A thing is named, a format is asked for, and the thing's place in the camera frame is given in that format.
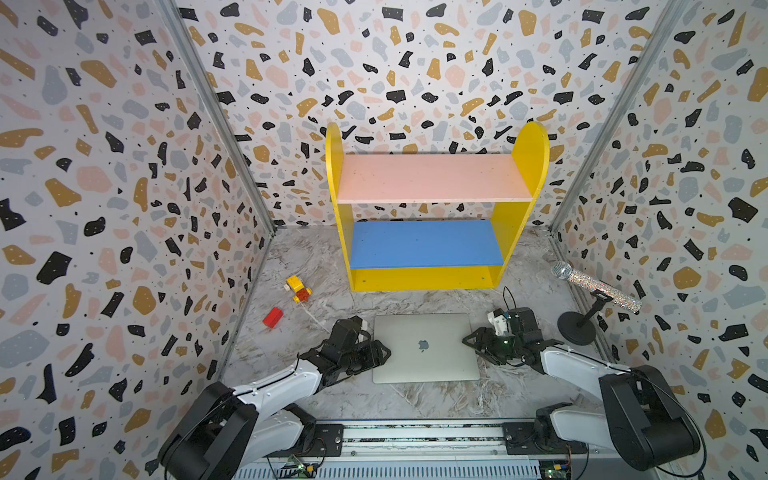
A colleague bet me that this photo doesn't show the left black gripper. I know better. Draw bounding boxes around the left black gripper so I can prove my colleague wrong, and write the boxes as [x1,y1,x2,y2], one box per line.
[339,341,393,377]

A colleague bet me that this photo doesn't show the silver laptop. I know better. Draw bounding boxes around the silver laptop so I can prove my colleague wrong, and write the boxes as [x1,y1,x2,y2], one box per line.
[372,313,480,384]

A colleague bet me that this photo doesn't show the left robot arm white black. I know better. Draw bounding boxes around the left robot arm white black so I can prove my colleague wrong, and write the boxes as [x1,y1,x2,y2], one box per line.
[158,316,391,479]

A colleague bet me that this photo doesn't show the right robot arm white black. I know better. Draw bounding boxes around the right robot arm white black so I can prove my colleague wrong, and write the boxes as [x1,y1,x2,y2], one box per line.
[462,308,708,471]

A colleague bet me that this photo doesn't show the black microphone stand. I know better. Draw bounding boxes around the black microphone stand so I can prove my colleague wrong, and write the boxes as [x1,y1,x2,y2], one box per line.
[557,290,613,346]

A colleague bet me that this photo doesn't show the glittery silver microphone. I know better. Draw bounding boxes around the glittery silver microphone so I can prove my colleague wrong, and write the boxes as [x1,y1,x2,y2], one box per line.
[551,261,642,313]

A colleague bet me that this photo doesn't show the yellow red toy car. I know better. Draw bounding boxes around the yellow red toy car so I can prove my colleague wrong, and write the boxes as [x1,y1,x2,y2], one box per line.
[285,275,312,304]

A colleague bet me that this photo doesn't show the red toy block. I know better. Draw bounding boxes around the red toy block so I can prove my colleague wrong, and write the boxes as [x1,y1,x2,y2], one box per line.
[262,307,284,329]

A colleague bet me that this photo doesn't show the yellow shelf pink blue boards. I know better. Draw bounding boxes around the yellow shelf pink blue boards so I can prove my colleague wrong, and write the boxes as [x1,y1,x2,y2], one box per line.
[325,122,550,292]

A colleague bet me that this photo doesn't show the left green circuit board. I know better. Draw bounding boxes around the left green circuit board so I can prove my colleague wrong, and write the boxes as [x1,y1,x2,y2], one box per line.
[281,457,317,479]

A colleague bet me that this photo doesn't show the green circuit board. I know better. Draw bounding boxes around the green circuit board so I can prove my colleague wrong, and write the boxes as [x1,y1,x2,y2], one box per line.
[539,460,572,480]
[281,457,317,479]

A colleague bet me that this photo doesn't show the right green circuit board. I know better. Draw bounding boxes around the right green circuit board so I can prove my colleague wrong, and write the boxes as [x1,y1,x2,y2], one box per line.
[539,460,572,480]

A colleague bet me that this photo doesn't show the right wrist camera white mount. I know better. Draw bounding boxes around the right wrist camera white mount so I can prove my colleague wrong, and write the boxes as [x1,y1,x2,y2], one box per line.
[487,309,518,337]

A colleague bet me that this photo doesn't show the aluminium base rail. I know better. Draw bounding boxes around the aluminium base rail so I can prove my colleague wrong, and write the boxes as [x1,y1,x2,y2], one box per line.
[236,419,658,479]

